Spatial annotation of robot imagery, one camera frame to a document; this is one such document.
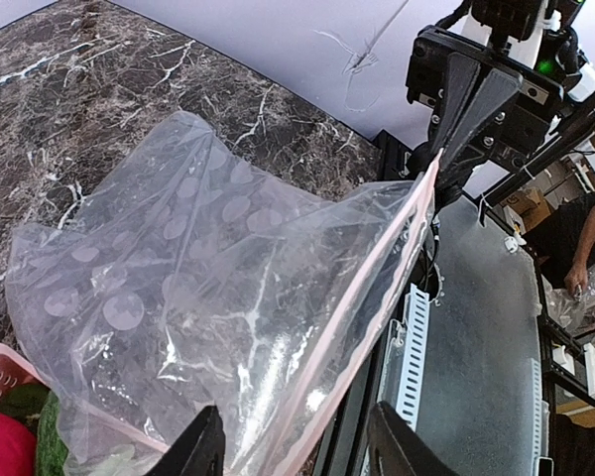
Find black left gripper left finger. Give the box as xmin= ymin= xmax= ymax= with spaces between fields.
xmin=148 ymin=406 xmax=226 ymax=476

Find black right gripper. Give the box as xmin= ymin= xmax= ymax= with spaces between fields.
xmin=406 ymin=27 xmax=563 ymax=190

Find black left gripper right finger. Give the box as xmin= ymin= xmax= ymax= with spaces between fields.
xmin=367 ymin=402 xmax=457 ymax=476

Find clear dotted zip top bag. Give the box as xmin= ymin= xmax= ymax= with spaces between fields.
xmin=5 ymin=112 xmax=436 ymax=475

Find person forearm in background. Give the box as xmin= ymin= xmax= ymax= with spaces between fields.
xmin=564 ymin=204 xmax=595 ymax=297

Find cardboard boxes in background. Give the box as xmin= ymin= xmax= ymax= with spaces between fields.
xmin=502 ymin=187 xmax=551 ymax=234

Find green toy cucumber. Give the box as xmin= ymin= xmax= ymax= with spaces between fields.
xmin=35 ymin=392 xmax=68 ymax=476

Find green toy leaf vegetable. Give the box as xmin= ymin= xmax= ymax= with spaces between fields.
xmin=0 ymin=383 xmax=49 ymax=424

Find red toy apple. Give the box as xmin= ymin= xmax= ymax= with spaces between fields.
xmin=0 ymin=414 xmax=37 ymax=476

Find pink plastic basket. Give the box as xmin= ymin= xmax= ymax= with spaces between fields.
xmin=0 ymin=343 xmax=43 ymax=400

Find white slotted cable duct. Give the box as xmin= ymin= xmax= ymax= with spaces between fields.
xmin=395 ymin=284 xmax=430 ymax=430

